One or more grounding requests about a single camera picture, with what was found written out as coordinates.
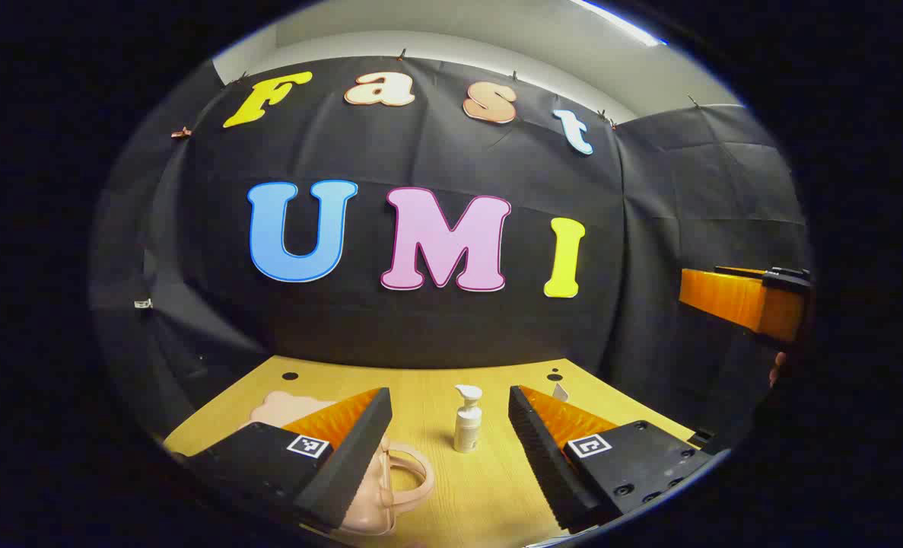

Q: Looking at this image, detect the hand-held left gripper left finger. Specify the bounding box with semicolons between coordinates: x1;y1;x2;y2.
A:
170;387;393;532

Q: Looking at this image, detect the black backdrop cloth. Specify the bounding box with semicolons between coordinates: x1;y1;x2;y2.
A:
90;55;813;442

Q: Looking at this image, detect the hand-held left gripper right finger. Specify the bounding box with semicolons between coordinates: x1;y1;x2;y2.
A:
507;384;715;534

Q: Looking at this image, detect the white pump bottle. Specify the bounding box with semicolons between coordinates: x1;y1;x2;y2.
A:
453;384;484;454

